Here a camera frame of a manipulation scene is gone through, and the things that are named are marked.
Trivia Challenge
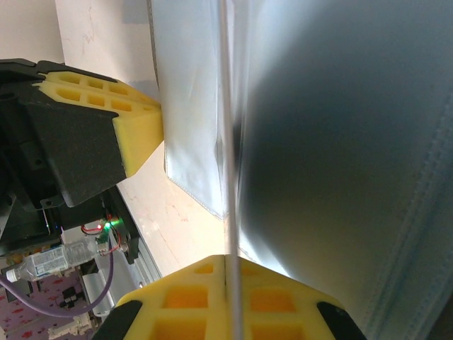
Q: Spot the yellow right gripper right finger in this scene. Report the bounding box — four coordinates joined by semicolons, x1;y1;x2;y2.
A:
239;255;367;340

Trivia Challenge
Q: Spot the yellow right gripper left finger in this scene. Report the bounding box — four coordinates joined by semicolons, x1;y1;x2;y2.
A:
91;254;227;340

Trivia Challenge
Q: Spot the silver grey card holder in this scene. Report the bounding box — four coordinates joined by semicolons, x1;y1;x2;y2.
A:
147;0;453;340

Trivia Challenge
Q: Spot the circuit board with LED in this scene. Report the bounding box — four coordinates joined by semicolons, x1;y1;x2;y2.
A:
81;217;123;256

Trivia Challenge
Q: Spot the clear plastic water bottle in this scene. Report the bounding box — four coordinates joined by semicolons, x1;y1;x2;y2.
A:
5;236;104;283

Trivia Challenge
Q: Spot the long aluminium frame rail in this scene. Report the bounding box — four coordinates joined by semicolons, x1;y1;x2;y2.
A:
79;226;164;317

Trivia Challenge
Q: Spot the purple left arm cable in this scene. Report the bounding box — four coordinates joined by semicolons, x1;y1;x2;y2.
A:
0;233;116;319

